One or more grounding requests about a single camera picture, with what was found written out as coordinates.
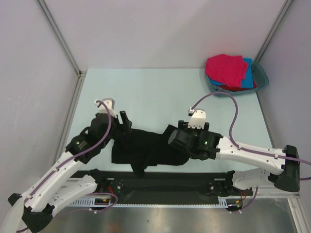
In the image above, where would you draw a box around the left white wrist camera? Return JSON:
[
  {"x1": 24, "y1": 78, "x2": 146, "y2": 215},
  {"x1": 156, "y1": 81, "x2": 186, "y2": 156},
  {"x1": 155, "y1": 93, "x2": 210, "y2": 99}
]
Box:
[{"x1": 94, "y1": 98, "x2": 117, "y2": 118}]

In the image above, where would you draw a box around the aluminium frame post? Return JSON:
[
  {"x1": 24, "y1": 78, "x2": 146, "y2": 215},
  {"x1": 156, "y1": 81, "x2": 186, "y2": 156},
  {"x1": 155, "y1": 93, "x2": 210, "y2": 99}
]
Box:
[
  {"x1": 35, "y1": 0, "x2": 82, "y2": 76},
  {"x1": 255, "y1": 0, "x2": 295, "y2": 63}
]

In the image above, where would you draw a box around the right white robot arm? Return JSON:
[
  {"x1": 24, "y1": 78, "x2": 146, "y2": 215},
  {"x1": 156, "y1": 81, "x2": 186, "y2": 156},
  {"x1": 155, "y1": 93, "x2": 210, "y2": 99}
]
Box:
[{"x1": 168, "y1": 121, "x2": 300, "y2": 195}]

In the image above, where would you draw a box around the pink t shirt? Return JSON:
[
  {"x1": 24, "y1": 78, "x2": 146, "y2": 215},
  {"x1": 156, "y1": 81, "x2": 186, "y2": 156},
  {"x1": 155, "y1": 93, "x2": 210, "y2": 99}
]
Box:
[{"x1": 205, "y1": 54, "x2": 248, "y2": 87}]

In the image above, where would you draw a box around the right aluminium frame post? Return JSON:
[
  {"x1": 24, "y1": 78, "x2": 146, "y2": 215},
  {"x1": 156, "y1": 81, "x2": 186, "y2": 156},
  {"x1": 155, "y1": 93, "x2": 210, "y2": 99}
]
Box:
[{"x1": 255, "y1": 0, "x2": 295, "y2": 63}]

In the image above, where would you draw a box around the left aluminium frame post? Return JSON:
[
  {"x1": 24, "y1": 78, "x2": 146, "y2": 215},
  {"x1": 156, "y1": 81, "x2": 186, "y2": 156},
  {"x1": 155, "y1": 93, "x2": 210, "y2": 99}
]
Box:
[{"x1": 35, "y1": 0, "x2": 82, "y2": 76}]

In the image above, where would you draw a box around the right white cable duct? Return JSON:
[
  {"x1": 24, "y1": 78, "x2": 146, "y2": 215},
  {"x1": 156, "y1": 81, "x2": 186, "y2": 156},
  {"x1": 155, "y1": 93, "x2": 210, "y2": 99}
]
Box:
[{"x1": 218, "y1": 196, "x2": 243, "y2": 209}]

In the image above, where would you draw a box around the blue t shirt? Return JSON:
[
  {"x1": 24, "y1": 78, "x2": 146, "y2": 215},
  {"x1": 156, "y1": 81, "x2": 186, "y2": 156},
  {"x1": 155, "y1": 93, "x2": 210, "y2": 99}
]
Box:
[{"x1": 209, "y1": 58, "x2": 253, "y2": 88}]

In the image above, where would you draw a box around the black t shirt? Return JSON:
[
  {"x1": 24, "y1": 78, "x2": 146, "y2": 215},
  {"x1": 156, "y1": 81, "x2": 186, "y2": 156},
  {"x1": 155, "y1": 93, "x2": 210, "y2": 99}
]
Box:
[{"x1": 111, "y1": 125, "x2": 189, "y2": 176}]

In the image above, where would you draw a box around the teal plastic basket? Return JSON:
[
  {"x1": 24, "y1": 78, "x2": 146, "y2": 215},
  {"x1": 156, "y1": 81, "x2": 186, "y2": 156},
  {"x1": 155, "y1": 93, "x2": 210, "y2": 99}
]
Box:
[{"x1": 205, "y1": 61, "x2": 269, "y2": 96}]

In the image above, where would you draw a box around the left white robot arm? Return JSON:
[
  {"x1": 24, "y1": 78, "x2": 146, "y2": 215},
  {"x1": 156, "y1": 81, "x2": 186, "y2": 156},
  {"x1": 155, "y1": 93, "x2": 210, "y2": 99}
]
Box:
[{"x1": 0, "y1": 110, "x2": 132, "y2": 233}]

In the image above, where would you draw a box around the left white cable duct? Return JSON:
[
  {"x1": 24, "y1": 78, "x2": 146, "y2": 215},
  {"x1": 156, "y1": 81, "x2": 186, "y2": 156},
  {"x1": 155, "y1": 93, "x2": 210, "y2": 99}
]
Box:
[{"x1": 69, "y1": 196, "x2": 111, "y2": 208}]

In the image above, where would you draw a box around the white cable duct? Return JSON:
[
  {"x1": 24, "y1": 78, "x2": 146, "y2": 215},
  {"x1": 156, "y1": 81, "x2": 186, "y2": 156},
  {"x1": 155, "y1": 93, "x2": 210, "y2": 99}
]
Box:
[
  {"x1": 69, "y1": 196, "x2": 111, "y2": 208},
  {"x1": 218, "y1": 196, "x2": 243, "y2": 209}
]

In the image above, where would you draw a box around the aluminium front rail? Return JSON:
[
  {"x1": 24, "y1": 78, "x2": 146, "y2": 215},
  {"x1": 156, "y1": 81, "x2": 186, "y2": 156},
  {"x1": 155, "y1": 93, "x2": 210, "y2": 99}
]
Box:
[{"x1": 256, "y1": 186, "x2": 300, "y2": 199}]

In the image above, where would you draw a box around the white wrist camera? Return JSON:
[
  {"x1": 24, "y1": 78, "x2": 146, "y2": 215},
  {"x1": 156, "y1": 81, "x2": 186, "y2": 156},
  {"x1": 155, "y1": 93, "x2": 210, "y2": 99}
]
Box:
[
  {"x1": 187, "y1": 108, "x2": 206, "y2": 130},
  {"x1": 94, "y1": 98, "x2": 117, "y2": 118}
]

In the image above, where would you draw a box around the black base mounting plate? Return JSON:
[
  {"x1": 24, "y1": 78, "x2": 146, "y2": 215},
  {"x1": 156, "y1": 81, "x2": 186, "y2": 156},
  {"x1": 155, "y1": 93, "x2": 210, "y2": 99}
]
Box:
[{"x1": 100, "y1": 171, "x2": 254, "y2": 205}]

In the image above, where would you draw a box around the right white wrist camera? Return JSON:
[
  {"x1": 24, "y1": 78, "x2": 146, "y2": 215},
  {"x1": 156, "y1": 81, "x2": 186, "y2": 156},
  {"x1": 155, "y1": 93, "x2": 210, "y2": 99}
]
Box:
[{"x1": 187, "y1": 108, "x2": 206, "y2": 130}]

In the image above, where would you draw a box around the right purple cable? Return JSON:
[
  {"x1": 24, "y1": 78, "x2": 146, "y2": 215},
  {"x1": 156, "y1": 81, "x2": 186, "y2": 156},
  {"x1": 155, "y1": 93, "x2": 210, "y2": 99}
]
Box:
[{"x1": 190, "y1": 91, "x2": 311, "y2": 214}]

